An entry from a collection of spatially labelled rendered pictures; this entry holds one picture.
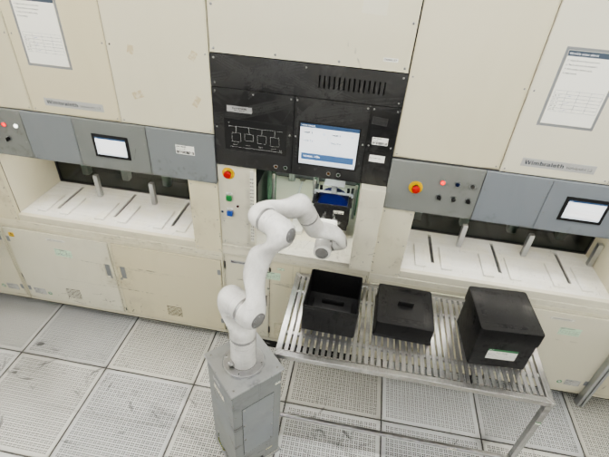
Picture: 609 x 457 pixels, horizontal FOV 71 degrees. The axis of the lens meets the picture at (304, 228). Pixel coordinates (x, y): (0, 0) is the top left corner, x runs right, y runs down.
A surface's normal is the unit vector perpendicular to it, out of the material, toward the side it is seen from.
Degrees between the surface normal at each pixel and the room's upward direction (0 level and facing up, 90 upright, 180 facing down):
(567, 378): 90
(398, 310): 0
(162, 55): 90
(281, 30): 93
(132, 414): 0
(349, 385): 0
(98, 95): 90
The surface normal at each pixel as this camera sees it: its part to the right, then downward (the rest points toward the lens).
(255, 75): -0.16, 0.58
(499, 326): 0.06, -0.80
